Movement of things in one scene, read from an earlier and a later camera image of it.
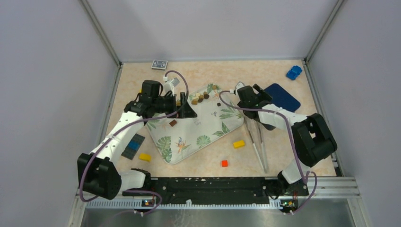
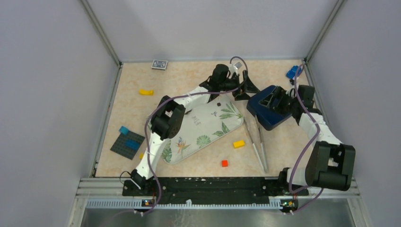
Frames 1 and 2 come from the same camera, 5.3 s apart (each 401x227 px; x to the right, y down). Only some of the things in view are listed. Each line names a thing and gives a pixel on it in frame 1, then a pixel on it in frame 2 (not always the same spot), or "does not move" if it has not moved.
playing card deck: x=161 y=65 does not move
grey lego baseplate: x=133 y=146 does not move
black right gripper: x=264 y=96 -> x=280 y=94
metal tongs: x=265 y=166 does not move
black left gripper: x=172 y=97 -> x=239 y=94
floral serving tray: x=180 y=138 does not move
